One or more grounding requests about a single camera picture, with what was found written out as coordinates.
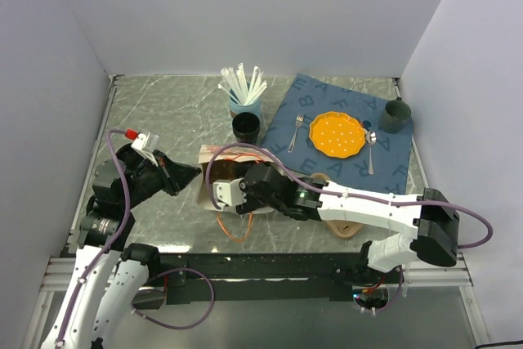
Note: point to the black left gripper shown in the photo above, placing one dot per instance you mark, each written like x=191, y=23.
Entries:
x=174, y=175

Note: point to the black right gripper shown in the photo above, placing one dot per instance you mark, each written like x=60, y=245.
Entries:
x=246, y=201

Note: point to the brown paper takeout bag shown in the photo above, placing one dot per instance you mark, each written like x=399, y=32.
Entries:
x=220, y=192

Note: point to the brown cardboard cup carrier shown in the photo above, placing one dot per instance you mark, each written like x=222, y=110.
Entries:
x=341, y=229

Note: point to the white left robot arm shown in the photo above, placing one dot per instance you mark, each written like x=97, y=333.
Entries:
x=108, y=271

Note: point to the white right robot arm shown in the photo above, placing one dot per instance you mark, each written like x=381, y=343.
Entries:
x=422, y=227

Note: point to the silver fork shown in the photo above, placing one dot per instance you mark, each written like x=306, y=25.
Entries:
x=298, y=125

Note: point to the blue straw holder cup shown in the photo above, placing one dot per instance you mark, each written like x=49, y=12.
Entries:
x=236, y=108

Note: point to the orange dotted plate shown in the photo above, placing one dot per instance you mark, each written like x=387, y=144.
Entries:
x=337, y=135

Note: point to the wrapped white straws bundle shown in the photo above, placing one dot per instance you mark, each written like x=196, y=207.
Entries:
x=246, y=88

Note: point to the silver spoon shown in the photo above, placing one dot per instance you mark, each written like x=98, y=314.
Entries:
x=371, y=139

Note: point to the blue alphabet placemat cloth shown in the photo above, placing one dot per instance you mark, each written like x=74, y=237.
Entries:
x=311, y=97

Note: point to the dark green mug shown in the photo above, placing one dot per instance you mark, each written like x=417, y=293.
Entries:
x=395, y=115

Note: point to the aluminium frame rail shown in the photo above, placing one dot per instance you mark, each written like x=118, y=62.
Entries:
x=417, y=275

